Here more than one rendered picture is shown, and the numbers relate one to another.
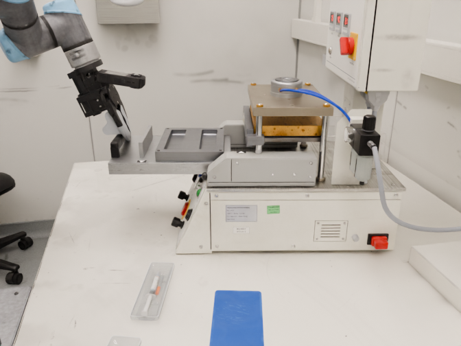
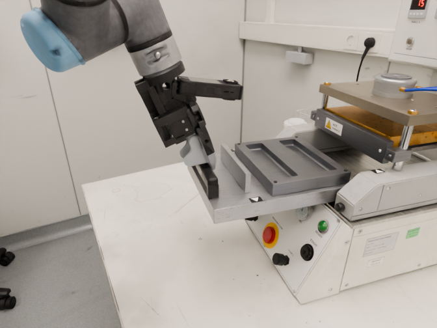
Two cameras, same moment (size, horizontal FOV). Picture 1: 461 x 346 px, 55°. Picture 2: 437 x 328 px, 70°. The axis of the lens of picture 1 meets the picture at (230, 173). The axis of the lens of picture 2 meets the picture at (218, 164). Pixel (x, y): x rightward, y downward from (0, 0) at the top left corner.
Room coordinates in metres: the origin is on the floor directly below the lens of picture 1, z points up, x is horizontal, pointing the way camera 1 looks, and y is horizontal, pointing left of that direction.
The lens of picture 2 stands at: (0.57, 0.41, 1.27)
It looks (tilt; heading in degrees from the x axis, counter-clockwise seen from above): 26 degrees down; 343
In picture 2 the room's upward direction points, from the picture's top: straight up
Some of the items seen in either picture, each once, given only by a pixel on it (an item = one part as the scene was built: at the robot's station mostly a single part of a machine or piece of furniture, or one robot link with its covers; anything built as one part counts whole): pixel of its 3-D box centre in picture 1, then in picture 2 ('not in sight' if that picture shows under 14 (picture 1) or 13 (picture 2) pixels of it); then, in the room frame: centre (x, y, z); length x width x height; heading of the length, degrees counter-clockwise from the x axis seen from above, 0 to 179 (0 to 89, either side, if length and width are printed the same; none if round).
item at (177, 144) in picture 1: (192, 143); (287, 161); (1.10, 0.10, 0.98); 0.20 x 0.17 x 0.03; 0
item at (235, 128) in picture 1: (254, 133); (317, 137); (1.24, -0.07, 0.96); 0.25 x 0.05 x 0.07; 90
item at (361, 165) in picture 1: (359, 147); not in sight; (0.88, -0.27, 1.05); 0.15 x 0.05 x 0.15; 0
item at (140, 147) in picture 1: (174, 147); (266, 169); (1.10, 0.15, 0.97); 0.30 x 0.22 x 0.08; 90
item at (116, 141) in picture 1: (121, 141); (203, 170); (1.10, 0.28, 0.99); 0.15 x 0.02 x 0.04; 0
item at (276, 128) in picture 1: (285, 112); (389, 114); (1.09, -0.14, 1.07); 0.22 x 0.17 x 0.10; 0
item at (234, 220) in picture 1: (279, 196); (367, 205); (1.08, -0.13, 0.84); 0.53 x 0.37 x 0.17; 90
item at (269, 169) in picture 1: (258, 169); (397, 189); (0.96, -0.06, 0.96); 0.26 x 0.05 x 0.07; 90
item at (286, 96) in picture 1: (299, 106); (407, 107); (1.08, -0.17, 1.08); 0.31 x 0.24 x 0.13; 0
